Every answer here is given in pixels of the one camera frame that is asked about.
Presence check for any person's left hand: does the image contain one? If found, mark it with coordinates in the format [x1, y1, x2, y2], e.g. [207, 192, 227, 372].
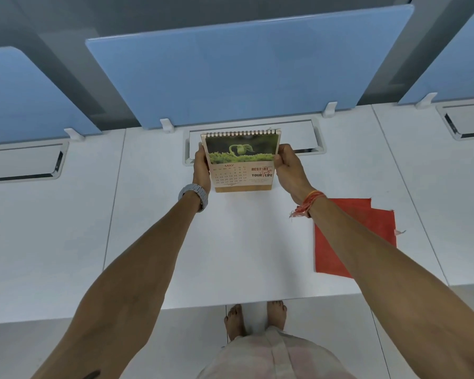
[192, 147, 212, 195]

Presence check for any person's right hand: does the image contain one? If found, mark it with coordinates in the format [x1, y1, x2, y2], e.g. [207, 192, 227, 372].
[274, 144, 317, 205]

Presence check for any spiral-bound desk calendar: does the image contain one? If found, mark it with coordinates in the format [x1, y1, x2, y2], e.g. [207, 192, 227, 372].
[201, 129, 282, 193]

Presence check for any person's left forearm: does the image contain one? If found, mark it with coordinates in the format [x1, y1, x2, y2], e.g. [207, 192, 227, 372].
[31, 192, 201, 379]

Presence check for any person's right forearm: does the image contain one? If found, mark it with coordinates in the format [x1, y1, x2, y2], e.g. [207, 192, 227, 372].
[309, 196, 474, 379]

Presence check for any silver wristwatch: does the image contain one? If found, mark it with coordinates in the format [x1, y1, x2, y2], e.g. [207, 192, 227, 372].
[178, 184, 209, 213]

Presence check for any orange thread wristband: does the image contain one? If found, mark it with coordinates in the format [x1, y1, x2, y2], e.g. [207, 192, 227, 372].
[289, 190, 327, 218]

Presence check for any blue desk divider panel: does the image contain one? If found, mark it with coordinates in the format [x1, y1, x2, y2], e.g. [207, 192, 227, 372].
[398, 0, 474, 106]
[0, 46, 102, 146]
[85, 4, 414, 130]

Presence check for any red cloth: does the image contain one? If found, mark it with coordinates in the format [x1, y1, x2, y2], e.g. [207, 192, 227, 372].
[314, 198, 407, 279]

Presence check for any person's right foot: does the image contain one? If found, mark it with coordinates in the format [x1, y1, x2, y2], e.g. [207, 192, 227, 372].
[266, 300, 288, 332]

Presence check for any person's foot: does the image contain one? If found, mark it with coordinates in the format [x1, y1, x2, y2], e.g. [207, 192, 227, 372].
[266, 300, 288, 332]
[224, 304, 247, 343]

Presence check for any person's left foot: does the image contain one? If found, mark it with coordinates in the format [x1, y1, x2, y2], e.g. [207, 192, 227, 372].
[224, 304, 247, 343]

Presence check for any person's light clothing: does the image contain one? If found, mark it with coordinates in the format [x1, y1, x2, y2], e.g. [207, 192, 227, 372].
[197, 327, 358, 379]

